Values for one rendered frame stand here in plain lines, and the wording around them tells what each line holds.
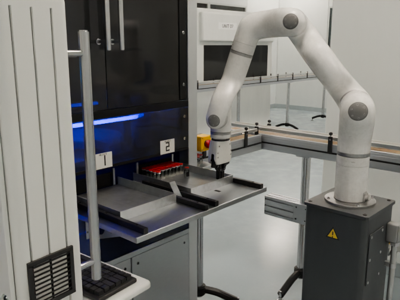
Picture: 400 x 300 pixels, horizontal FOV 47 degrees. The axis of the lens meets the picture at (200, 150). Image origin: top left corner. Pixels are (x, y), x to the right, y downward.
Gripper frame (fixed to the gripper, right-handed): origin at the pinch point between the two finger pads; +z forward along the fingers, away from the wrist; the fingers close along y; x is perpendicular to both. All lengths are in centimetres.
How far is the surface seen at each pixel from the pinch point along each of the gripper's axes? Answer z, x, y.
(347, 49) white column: -50, -14, -144
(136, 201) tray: 4.1, -9.4, 37.4
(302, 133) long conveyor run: -4, -10, -85
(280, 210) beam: 44, -22, -85
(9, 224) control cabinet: -17, 29, 103
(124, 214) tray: 2, 2, 52
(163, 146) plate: -10.0, -23.9, 9.4
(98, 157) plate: -11, -24, 43
